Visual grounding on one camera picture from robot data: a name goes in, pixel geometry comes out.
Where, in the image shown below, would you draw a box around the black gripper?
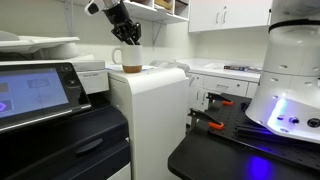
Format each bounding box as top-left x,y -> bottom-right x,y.
111,20 -> 141,44

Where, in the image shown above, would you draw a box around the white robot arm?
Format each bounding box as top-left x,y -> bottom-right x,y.
85,0 -> 141,45

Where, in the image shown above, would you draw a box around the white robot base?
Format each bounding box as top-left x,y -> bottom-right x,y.
246,0 -> 320,144

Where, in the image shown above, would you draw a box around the white brown ceramic mug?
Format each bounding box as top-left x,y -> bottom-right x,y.
111,44 -> 143,73

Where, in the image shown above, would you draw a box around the white finisher unit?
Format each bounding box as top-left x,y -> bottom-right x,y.
106,65 -> 188,180

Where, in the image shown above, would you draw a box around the white lower cabinet unit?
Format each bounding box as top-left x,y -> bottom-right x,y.
188,73 -> 260,111

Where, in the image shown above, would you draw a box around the near black orange clamp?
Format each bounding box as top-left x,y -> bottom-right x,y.
189,108 -> 224,130

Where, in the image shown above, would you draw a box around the black orange clamp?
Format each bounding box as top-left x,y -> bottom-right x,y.
189,108 -> 224,130
207,92 -> 233,106

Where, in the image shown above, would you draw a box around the far black orange clamp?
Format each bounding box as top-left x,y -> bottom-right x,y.
207,92 -> 233,106

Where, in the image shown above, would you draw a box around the white office printer copier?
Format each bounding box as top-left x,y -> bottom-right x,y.
0,32 -> 131,180

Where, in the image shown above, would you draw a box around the printer touchscreen panel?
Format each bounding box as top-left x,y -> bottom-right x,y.
0,62 -> 91,133

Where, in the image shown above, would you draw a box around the books on counter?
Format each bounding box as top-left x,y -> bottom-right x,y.
223,65 -> 261,73

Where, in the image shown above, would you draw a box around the black cart table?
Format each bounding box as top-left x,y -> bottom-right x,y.
168,129 -> 320,180

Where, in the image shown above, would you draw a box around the black perforated mounting board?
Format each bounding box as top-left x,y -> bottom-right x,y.
203,93 -> 320,172

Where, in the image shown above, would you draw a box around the white wall shelf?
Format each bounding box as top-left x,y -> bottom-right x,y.
124,0 -> 190,24

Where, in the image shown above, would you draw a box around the white upper wall cabinet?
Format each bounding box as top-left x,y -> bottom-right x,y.
189,0 -> 272,32

